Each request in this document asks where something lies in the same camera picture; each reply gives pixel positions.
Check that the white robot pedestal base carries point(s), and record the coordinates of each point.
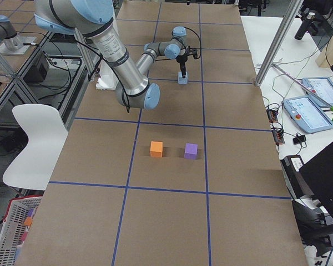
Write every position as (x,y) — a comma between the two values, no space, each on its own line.
(107,79)

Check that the light blue foam block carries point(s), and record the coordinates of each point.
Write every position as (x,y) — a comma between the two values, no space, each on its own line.
(182,78)

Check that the purple foam block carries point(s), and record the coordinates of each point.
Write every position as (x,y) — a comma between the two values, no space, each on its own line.
(191,151)

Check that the white perforated basket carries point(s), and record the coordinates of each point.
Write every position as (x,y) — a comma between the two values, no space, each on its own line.
(15,227)

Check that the aluminium frame post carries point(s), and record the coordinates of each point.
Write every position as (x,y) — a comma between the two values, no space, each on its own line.
(281,32)

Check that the far teach pendant tablet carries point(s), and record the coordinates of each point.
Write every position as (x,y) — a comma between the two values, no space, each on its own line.
(321,86)

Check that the white plastic chair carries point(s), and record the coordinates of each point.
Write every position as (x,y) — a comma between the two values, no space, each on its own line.
(46,132)

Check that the near teach pendant tablet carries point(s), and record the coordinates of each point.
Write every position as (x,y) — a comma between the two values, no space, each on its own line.
(307,115)

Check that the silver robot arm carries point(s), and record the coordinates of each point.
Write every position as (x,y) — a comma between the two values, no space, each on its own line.
(11,42)
(94,19)

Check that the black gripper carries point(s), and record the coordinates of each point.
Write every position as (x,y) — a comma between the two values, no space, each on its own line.
(181,59)

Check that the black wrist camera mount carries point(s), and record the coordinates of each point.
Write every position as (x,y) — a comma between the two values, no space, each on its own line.
(194,53)

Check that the teach pendant tablet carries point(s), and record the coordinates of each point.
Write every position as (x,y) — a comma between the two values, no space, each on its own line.
(307,115)
(321,86)

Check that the black laptop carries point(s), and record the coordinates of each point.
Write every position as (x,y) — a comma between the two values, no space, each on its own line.
(318,174)

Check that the orange foam block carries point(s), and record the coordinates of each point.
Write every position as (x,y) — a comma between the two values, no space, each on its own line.
(156,149)

